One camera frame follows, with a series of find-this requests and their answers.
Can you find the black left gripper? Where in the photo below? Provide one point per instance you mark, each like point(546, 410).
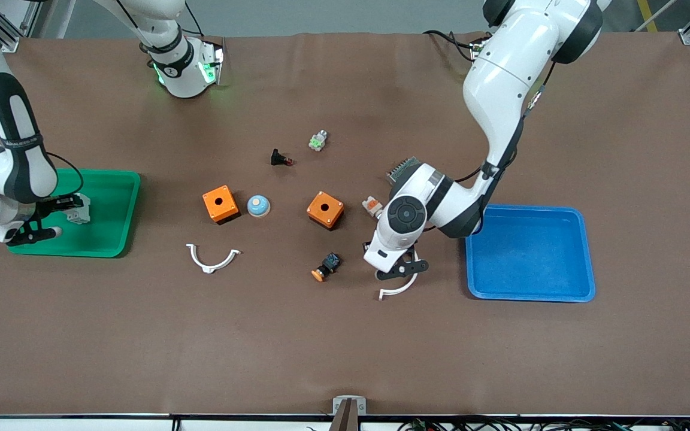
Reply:
point(365, 245)

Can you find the green plastic tray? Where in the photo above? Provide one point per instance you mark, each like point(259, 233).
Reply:
point(105, 227)

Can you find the green white push button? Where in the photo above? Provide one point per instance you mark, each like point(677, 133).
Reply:
point(318, 141)

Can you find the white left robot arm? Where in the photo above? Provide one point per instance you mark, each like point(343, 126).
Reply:
point(501, 78)

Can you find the white red circuit breaker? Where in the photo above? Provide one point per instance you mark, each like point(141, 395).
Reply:
point(82, 215)

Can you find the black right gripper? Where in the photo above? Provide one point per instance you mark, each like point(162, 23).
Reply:
point(50, 206)

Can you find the blue plastic tray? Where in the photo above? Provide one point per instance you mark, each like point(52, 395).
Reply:
point(536, 257)

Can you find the white table edge rail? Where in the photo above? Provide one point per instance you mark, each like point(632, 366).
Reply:
point(81, 424)

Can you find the large white curved bracket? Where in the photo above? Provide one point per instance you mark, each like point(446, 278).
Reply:
point(396, 293)

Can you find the blue dome button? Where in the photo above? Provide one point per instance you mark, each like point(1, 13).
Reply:
point(259, 206)

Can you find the grey metal mount bracket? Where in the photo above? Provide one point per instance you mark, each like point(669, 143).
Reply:
point(338, 407)

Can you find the small white curved bracket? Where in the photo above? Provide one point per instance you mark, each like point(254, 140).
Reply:
point(207, 267)

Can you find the orange blue push button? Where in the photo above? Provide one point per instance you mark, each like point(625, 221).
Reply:
point(328, 264)

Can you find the brown table mat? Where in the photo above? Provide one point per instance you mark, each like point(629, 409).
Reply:
point(345, 347)

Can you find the dark camera stand pole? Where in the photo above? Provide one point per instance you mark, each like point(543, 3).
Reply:
point(345, 422)

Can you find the small black switch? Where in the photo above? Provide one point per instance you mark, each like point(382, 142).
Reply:
point(277, 158)

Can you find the red white indicator lamp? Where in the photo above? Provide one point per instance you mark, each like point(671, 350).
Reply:
point(371, 205)

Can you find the orange button box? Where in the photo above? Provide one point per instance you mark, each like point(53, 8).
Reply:
point(229, 200)
point(333, 207)

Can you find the metal mesh power supply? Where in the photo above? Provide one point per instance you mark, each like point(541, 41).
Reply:
point(402, 167)

